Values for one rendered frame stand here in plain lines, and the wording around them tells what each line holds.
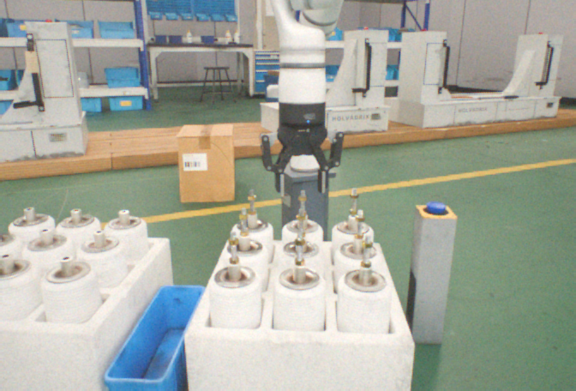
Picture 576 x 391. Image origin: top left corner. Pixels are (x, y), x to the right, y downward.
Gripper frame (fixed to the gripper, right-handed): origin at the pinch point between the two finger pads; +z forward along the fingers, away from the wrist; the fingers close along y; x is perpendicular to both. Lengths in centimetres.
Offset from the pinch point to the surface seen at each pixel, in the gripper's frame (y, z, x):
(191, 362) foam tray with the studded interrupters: -20.1, 30.2, -1.7
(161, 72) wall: -76, 11, 831
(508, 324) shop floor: 56, 43, 10
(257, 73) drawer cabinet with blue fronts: 76, 4, 552
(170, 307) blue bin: -25, 36, 26
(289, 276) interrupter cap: -1.8, 17.7, 1.6
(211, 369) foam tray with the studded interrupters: -16.8, 31.5, -2.6
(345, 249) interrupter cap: 12.0, 17.5, 9.6
